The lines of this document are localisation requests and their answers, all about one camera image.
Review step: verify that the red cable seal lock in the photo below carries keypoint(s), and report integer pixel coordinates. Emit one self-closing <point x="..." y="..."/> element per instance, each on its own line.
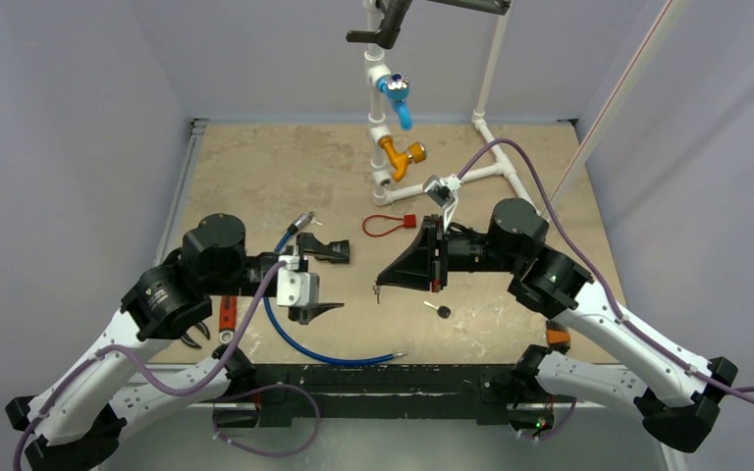
<point x="380" y="225"/>

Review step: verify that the orange tool at right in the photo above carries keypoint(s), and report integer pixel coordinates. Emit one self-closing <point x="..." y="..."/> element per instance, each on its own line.
<point x="557" y="336"/>

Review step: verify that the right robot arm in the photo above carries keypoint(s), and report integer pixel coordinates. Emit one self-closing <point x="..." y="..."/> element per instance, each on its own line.
<point x="674" y="392"/>

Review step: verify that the orange faucet valve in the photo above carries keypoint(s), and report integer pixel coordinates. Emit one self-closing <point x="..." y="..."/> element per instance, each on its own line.
<point x="401" y="160"/>

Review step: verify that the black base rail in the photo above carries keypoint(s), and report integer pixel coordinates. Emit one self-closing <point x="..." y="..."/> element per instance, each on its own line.
<point x="486" y="394"/>

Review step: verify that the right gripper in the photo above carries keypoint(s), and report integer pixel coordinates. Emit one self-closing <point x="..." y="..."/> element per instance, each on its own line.
<point x="438" y="253"/>

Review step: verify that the blue faucet valve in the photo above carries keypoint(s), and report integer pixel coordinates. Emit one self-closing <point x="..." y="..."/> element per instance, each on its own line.
<point x="396" y="89"/>

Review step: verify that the black padlock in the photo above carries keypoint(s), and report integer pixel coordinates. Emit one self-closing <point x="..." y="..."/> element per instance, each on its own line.
<point x="338" y="252"/>

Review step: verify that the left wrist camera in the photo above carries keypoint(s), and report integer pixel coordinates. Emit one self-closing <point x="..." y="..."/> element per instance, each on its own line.
<point x="296" y="285"/>

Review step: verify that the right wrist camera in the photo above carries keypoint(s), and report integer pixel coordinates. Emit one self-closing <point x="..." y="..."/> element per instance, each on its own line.
<point x="444" y="192"/>

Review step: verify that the red handled adjustable wrench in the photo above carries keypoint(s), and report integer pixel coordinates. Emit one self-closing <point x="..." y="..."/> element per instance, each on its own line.
<point x="227" y="319"/>

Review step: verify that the white PVC pipe frame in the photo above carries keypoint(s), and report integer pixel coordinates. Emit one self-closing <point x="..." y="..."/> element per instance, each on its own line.
<point x="443" y="142"/>

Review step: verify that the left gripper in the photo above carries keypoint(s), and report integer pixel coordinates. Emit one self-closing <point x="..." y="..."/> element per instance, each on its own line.
<point x="308" y="244"/>

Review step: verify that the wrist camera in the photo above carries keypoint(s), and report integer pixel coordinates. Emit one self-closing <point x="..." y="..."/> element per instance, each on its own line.
<point x="444" y="192"/>
<point x="296" y="285"/>

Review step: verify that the white diagonal pole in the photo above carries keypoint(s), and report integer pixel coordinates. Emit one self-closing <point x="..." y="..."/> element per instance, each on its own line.
<point x="651" y="29"/>

